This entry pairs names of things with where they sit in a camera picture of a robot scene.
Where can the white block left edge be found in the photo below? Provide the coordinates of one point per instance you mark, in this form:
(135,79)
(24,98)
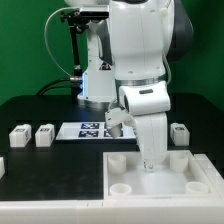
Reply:
(2,167)

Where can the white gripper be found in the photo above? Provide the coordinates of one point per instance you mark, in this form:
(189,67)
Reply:
(147,106)

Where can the white L-shaped wall fixture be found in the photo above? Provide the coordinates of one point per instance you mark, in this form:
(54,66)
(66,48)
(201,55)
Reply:
(122,210)

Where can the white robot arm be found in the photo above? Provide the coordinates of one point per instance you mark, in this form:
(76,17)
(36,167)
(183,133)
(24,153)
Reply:
(130,44)

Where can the white tag sheet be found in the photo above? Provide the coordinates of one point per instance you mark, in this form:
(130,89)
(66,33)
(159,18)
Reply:
(83,130)

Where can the black camera stand pole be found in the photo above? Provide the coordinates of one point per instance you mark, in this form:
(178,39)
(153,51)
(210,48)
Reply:
(77,71)

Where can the black camera on stand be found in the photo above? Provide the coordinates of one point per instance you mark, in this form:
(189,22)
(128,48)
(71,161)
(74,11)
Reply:
(83,16)

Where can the white square tabletop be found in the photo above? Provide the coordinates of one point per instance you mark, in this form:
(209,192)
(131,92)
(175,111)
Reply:
(179,175)

